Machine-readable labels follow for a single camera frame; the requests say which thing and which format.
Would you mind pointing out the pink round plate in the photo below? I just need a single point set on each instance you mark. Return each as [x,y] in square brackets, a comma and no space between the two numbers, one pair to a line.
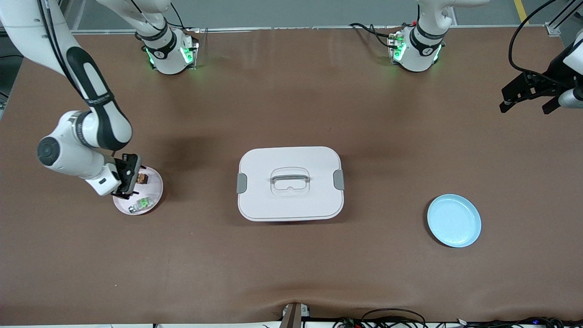
[154,193]

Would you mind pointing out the silver table edge rail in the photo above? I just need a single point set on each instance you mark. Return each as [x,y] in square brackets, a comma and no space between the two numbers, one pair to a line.
[296,28]

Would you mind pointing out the white lidded storage box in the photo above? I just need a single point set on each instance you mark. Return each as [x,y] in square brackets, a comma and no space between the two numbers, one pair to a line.
[291,205]

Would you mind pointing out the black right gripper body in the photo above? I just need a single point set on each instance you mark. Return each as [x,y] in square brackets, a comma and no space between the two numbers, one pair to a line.
[122,166]

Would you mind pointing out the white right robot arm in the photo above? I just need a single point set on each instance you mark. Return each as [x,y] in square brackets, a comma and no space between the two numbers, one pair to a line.
[68,155]

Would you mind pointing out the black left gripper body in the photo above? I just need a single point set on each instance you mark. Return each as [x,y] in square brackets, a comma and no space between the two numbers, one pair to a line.
[552,69]

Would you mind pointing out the aluminium frame post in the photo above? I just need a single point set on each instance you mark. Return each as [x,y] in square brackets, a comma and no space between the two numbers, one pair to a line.
[552,29]

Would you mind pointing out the brown camera mount bracket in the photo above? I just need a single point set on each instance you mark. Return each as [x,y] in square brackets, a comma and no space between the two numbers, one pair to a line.
[294,316]

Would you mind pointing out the light blue round plate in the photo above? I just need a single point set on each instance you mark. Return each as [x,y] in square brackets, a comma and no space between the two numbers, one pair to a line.
[454,221]

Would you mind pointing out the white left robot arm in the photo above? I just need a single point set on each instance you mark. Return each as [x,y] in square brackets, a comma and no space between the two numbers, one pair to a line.
[419,54]

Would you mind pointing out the grey box latch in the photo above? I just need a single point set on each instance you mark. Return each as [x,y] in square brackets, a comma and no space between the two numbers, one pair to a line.
[339,179]
[242,183]

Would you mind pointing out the green push-button switch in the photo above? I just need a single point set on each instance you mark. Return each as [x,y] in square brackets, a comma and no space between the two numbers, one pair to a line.
[142,204]

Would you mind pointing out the brown table cover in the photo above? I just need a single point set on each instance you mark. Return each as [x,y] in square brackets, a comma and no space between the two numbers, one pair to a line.
[291,91]

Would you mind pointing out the orange push-button switch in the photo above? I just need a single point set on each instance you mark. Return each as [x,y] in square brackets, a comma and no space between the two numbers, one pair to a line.
[143,178]

